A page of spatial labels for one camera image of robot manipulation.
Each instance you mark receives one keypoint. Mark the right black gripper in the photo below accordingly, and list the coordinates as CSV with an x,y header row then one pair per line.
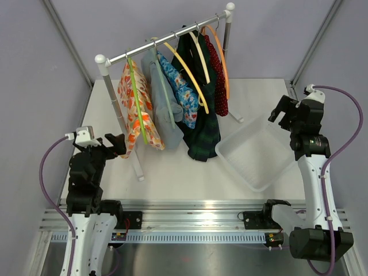
x,y
286,104

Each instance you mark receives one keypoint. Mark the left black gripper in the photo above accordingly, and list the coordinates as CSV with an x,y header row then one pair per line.
x,y
118,141

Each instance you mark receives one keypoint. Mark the orange floral skirt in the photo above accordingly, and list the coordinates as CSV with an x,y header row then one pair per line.
x,y
127,104

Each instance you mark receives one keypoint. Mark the light blue denim skirt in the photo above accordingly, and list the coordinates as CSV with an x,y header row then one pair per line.
x,y
171,137

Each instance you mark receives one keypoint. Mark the lime green hanger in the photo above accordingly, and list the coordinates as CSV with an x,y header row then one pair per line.
x,y
137,103

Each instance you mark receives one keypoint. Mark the blue floral skirt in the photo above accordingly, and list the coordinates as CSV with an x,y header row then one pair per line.
x,y
183,93

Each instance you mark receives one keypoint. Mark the pale green hanger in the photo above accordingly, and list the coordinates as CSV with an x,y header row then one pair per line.
x,y
161,77

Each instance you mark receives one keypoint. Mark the yellow hanger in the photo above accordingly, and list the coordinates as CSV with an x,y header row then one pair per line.
x,y
201,98

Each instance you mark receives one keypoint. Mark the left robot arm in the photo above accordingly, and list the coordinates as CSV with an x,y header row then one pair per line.
x,y
91,220

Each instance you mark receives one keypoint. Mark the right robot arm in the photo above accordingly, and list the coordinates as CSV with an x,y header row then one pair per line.
x,y
320,235

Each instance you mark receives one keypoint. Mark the red polka dot skirt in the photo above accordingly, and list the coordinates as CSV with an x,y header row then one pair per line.
x,y
220,97

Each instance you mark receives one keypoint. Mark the orange hanger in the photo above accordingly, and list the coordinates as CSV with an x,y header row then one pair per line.
x,y
223,62

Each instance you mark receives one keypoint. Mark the dark green plaid skirt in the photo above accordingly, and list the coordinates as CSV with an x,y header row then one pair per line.
x,y
201,140

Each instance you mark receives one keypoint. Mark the cream white hanger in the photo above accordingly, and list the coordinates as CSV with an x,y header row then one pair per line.
x,y
195,39

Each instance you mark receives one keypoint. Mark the white and chrome clothes rack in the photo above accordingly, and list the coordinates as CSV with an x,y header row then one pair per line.
x,y
111,69

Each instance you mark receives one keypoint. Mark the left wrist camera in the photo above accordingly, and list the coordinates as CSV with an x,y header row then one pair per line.
x,y
83,136

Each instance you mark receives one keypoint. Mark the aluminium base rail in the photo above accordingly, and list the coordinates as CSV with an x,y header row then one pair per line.
x,y
192,215

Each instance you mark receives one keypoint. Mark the white slotted cable duct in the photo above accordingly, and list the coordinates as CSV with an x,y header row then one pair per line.
x,y
190,238

